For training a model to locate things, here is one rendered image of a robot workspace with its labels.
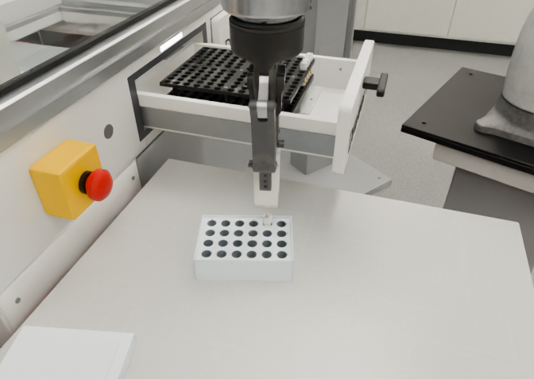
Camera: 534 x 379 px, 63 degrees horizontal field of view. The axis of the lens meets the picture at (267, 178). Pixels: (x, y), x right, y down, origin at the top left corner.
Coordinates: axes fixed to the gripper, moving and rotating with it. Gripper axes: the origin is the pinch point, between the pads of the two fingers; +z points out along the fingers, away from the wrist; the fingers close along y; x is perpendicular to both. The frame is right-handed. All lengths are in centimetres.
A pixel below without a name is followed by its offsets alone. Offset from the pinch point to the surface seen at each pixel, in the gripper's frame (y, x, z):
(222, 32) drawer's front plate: 47.8, 13.4, -2.5
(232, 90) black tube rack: 19.8, 7.1, -2.6
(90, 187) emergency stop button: -5.2, 20.3, -1.3
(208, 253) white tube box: -5.5, 7.1, 8.3
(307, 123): 11.8, -5.0, -1.5
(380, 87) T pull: 19.6, -15.9, -4.1
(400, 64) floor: 263, -75, 87
